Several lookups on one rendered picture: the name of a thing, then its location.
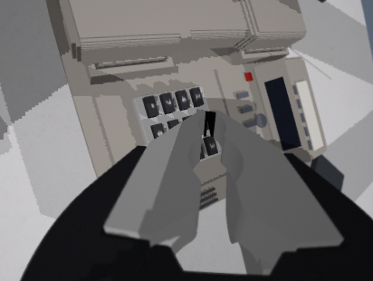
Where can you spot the beige telephone handset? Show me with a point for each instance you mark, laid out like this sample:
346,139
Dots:
115,33

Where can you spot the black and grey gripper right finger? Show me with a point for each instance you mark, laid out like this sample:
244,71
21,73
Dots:
281,204

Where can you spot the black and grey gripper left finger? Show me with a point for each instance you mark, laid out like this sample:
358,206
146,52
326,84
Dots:
149,197

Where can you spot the black flat slab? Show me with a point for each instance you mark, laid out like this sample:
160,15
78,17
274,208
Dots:
328,171

